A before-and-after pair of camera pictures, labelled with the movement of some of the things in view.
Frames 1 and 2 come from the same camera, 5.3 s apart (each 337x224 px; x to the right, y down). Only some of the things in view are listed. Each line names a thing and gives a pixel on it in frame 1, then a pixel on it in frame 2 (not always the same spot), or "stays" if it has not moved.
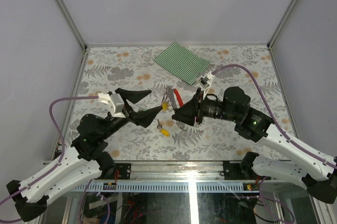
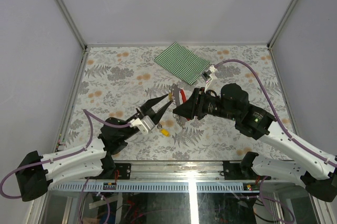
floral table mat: (107, 70) stays
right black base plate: (231, 170) stays
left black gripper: (144, 118) -> (147, 110)
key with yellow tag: (164, 132) stays
